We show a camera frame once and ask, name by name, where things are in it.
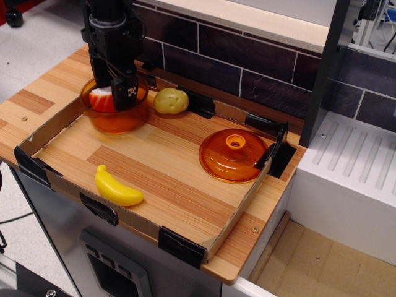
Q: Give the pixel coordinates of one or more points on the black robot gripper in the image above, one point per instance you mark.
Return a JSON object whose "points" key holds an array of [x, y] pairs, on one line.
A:
{"points": [[114, 46]]}

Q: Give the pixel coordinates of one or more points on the salmon sushi toy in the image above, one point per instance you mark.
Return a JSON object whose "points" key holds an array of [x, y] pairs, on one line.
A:
{"points": [[101, 100]]}

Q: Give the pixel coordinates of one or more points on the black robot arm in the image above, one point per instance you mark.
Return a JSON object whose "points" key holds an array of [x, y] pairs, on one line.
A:
{"points": [[105, 10]]}

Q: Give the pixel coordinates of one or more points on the orange transparent pot lid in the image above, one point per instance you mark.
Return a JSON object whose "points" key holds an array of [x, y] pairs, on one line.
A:
{"points": [[231, 155]]}

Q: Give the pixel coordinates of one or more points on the cardboard fence with black tape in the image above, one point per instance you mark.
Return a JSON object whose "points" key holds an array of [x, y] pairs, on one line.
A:
{"points": [[161, 159]]}

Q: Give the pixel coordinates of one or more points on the yellow toy potato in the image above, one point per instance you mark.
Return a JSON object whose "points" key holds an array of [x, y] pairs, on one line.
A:
{"points": [[171, 101]]}

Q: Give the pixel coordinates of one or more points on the yellow toy banana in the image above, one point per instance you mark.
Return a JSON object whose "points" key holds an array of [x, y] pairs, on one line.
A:
{"points": [[115, 191]]}

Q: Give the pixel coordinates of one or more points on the grey toy oven front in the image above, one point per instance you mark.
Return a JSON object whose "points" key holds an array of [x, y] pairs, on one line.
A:
{"points": [[116, 274]]}

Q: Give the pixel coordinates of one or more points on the white toy sink drainboard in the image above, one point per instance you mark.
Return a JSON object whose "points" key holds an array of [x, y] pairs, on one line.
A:
{"points": [[344, 186]]}

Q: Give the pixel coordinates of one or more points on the dark grey right post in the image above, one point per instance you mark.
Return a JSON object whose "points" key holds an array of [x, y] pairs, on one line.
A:
{"points": [[338, 39]]}

